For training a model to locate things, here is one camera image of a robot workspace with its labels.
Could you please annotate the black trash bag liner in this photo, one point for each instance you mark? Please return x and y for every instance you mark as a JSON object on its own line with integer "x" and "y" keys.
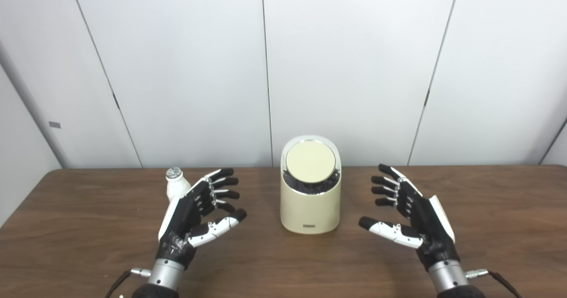
{"x": 310, "y": 188}

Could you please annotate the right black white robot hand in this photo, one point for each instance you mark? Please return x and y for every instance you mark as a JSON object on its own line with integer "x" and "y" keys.
{"x": 427, "y": 222}

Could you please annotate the black wall panel hinge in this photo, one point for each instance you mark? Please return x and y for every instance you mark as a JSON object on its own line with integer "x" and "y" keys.
{"x": 427, "y": 98}
{"x": 116, "y": 101}

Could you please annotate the cream-colored bin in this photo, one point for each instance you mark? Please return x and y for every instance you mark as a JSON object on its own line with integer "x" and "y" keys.
{"x": 310, "y": 211}

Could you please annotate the cream round bin lid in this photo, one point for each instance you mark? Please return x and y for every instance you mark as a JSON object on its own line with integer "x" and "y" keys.
{"x": 310, "y": 161}

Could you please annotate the small white plastic bottle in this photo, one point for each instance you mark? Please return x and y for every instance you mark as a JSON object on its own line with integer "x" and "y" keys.
{"x": 176, "y": 188}

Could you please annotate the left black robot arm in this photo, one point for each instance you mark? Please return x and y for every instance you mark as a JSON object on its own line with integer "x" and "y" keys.
{"x": 166, "y": 276}

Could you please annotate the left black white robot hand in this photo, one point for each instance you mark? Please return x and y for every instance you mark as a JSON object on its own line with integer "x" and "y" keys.
{"x": 186, "y": 218}

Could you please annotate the small grey wall label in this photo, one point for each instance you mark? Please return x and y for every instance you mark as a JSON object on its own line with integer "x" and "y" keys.
{"x": 54, "y": 124}

